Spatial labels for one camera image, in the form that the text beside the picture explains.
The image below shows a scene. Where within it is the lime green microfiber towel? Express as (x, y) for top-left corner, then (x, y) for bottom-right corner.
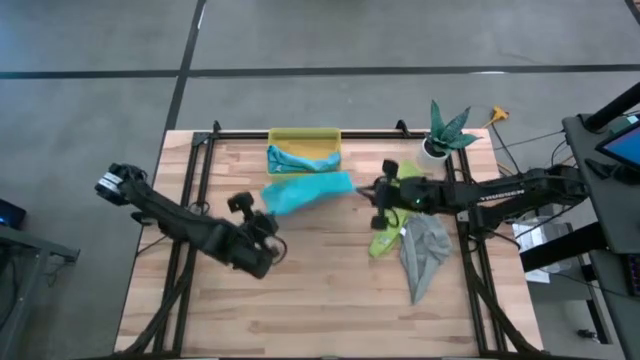
(368, 159), (426, 259)

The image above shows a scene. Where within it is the clear plastic bag with paper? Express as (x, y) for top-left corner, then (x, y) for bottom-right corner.
(514, 212), (572, 285)

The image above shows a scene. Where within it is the black equipment cart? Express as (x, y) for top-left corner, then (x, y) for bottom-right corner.
(519, 82), (640, 360)

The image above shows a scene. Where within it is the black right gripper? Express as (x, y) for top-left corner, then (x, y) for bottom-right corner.
(355, 174), (439, 232)

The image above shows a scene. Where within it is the teal microfiber towel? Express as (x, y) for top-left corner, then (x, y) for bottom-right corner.
(260, 171), (357, 217)

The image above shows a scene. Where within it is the tablet with blue screen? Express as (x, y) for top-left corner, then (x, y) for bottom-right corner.
(595, 115), (640, 170)

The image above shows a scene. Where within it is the yellow translucent plastic basket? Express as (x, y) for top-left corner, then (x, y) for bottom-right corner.
(267, 127), (344, 177)

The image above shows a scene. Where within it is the dark device with blue light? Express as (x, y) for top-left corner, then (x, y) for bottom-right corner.
(0, 198), (28, 230)

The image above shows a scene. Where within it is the light blue microfiber towel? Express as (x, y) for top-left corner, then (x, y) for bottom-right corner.
(266, 144), (343, 175)

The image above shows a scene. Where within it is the black aluminium table frame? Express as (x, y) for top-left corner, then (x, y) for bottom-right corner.
(113, 119), (546, 360)

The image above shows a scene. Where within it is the snake plant in white pot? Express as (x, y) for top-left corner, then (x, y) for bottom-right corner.
(415, 99), (482, 170)

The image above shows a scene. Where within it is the grey side table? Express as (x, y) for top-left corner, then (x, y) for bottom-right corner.
(0, 224), (81, 360)

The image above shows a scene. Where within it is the grey microfiber towel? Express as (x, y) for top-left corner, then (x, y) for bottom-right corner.
(399, 213), (454, 305)

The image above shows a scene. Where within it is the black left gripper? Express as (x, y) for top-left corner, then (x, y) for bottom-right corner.
(209, 212), (284, 280)

